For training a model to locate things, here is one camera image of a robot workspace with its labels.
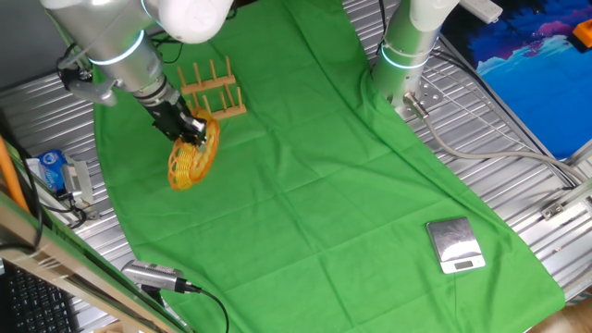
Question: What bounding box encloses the silver camera on stand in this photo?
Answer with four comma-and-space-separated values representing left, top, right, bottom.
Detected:
120, 259, 189, 294

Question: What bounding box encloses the white power strip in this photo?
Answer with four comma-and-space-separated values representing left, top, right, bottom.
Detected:
459, 0, 504, 25

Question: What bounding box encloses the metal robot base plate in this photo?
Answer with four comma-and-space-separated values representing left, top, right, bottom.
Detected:
391, 76, 446, 122

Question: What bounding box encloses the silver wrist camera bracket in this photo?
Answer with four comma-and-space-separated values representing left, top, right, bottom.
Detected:
55, 57, 119, 109

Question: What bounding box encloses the thick black hanging cable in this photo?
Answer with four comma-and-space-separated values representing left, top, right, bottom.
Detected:
0, 124, 45, 253

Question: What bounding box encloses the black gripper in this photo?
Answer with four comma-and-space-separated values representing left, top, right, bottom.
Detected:
146, 98, 208, 149

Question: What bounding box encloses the wooden desk board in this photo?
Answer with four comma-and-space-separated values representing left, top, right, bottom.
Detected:
0, 192, 186, 333

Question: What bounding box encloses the silver kitchen scale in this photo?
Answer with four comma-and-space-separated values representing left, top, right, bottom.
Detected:
425, 216, 487, 276

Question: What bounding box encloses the thick grey robot cable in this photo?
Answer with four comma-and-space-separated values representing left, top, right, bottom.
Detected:
402, 91, 587, 185

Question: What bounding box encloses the blue landscape poster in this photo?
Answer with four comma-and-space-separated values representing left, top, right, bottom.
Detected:
441, 0, 592, 161

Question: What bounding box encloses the black camera cable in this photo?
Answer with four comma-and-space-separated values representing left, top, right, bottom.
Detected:
184, 281, 231, 333

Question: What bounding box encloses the orange box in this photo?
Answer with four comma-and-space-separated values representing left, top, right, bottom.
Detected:
571, 18, 592, 50

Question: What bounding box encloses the wooden dish rack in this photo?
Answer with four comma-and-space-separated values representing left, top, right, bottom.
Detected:
177, 55, 248, 123

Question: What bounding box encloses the blue tissue pack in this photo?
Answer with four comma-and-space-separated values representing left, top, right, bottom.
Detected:
36, 148, 70, 193

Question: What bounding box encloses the aluminium rail bracket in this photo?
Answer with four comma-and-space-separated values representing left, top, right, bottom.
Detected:
539, 178, 592, 222

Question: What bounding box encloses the black keyboard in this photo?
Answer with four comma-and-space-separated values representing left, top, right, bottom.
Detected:
3, 262, 78, 333

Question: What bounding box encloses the orange woven basket dish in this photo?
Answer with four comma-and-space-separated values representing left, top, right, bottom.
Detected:
166, 107, 221, 192

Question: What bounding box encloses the green cloth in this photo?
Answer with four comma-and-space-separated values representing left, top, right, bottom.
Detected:
91, 0, 566, 333

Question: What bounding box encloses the orange pole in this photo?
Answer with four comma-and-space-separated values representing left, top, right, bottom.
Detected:
0, 136, 31, 215

